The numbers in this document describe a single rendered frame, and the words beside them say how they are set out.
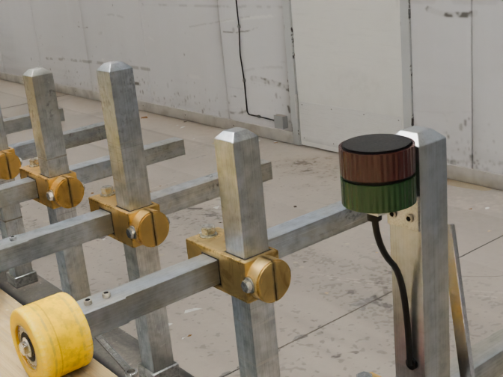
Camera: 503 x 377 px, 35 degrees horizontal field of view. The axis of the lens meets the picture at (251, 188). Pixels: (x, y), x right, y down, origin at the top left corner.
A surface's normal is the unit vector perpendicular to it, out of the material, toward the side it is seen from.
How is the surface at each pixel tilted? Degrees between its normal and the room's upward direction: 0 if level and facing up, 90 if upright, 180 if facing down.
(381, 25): 90
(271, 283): 90
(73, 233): 90
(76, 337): 78
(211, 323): 0
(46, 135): 90
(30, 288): 0
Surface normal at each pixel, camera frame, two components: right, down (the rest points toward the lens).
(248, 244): 0.62, 0.19
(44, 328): 0.37, -0.54
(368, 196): -0.38, 0.33
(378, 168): -0.11, 0.33
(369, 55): -0.78, 0.26
